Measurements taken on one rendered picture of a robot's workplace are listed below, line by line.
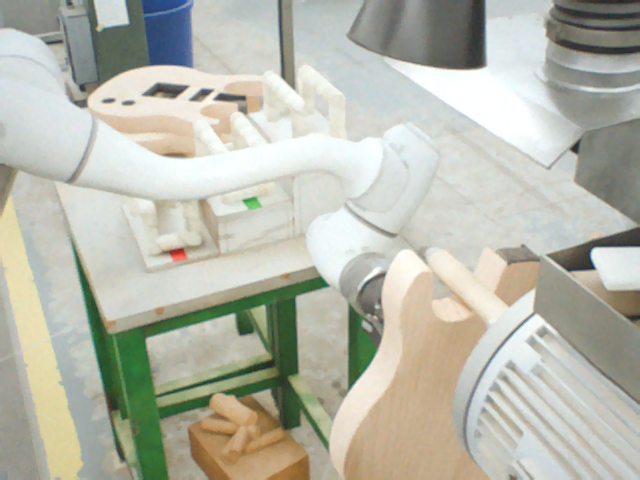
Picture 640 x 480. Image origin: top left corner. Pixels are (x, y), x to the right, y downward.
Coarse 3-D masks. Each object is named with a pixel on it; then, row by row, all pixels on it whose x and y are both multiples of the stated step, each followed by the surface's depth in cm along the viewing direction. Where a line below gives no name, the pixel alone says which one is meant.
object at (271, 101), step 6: (264, 84) 172; (264, 90) 173; (270, 90) 172; (264, 96) 174; (270, 96) 173; (276, 96) 173; (264, 102) 174; (270, 102) 173; (276, 102) 174; (270, 108) 174; (276, 108) 175; (270, 114) 175; (276, 114) 175; (270, 120) 176; (276, 120) 176
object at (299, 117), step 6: (306, 108) 159; (294, 114) 159; (300, 114) 158; (306, 114) 159; (294, 120) 159; (300, 120) 159; (306, 120) 160; (294, 126) 160; (300, 126) 160; (306, 126) 161; (294, 132) 161; (300, 132) 160; (306, 132) 161; (294, 138) 161
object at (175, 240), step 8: (176, 232) 162; (184, 232) 162; (192, 232) 162; (200, 232) 163; (160, 240) 160; (168, 240) 160; (176, 240) 160; (184, 240) 161; (192, 240) 162; (200, 240) 163; (152, 248) 159; (160, 248) 160; (168, 248) 160; (176, 248) 162
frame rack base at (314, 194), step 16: (256, 112) 180; (256, 128) 176; (272, 128) 173; (288, 128) 173; (320, 128) 173; (304, 176) 161; (320, 176) 163; (288, 192) 165; (304, 192) 163; (320, 192) 165; (336, 192) 166; (304, 208) 165; (320, 208) 167; (336, 208) 168; (304, 224) 167
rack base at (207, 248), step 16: (128, 208) 177; (160, 208) 177; (176, 208) 177; (128, 224) 172; (160, 224) 171; (176, 224) 171; (144, 240) 166; (208, 240) 166; (144, 256) 161; (160, 256) 161; (192, 256) 161; (208, 256) 162
